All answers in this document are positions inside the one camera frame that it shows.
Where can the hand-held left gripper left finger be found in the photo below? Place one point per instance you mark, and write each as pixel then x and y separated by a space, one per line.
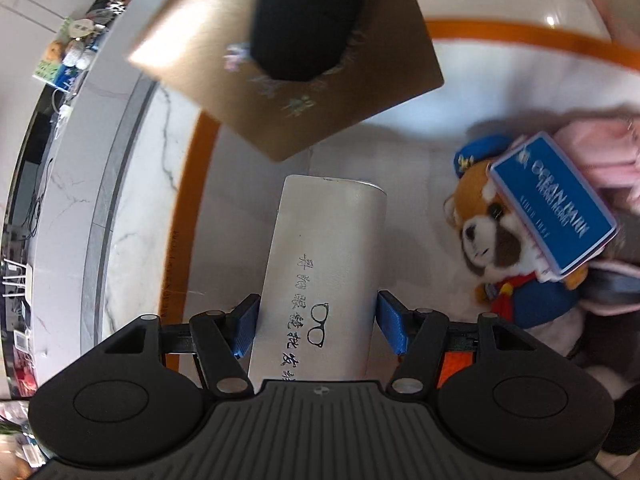
pixel 245 330

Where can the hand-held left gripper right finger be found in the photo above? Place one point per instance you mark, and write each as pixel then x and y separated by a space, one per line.
pixel 392 325

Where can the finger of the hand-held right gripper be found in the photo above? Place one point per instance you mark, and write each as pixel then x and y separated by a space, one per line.
pixel 310 20

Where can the white glasses case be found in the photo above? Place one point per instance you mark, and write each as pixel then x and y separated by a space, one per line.
pixel 320 260

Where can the small gold box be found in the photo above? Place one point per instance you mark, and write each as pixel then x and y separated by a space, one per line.
pixel 210 70

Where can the red panda plush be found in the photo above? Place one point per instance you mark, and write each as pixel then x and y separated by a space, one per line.
pixel 480 232

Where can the orange cardboard box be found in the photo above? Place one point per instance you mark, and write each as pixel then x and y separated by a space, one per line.
pixel 425 170

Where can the pink pouch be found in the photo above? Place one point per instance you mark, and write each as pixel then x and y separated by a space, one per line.
pixel 600 155

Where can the cow figurine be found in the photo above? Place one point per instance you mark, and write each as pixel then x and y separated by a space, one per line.
pixel 112 7

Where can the white marble tv cabinet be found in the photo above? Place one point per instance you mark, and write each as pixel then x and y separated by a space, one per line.
pixel 65 200

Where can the white router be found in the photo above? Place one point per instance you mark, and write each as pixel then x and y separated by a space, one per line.
pixel 15 280

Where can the white ceramic pot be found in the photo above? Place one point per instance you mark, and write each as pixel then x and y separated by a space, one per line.
pixel 74 52

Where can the brown teddy bear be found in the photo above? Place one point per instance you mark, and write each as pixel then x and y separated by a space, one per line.
pixel 52 52

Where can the green picture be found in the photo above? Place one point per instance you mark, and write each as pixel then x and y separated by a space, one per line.
pixel 42 70

